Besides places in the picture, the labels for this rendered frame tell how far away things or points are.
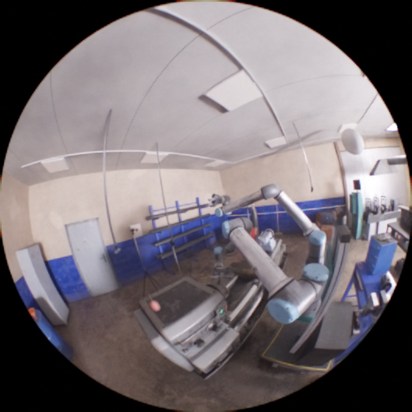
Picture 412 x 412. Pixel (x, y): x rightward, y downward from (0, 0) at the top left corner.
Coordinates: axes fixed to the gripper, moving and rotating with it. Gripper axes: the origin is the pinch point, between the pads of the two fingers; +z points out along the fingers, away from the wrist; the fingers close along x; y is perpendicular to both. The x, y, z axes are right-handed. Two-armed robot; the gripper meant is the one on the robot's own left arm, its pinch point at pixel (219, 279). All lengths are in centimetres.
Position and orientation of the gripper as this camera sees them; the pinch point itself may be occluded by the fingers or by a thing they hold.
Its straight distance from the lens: 127.6
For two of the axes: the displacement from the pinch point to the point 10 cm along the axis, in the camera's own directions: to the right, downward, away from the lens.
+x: 10.0, 0.7, -0.4
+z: -0.6, 3.2, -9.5
